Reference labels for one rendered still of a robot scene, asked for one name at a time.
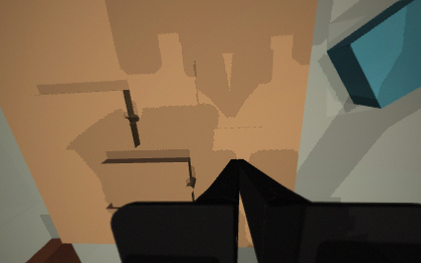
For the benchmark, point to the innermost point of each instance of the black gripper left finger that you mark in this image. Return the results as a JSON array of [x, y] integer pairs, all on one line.
[[206, 227]]

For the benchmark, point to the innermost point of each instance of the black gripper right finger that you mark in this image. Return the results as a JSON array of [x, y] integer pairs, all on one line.
[[285, 227]]

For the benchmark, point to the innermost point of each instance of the teal block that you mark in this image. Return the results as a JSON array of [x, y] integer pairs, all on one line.
[[381, 61]]

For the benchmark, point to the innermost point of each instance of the orange block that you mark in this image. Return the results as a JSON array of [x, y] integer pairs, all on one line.
[[56, 252]]

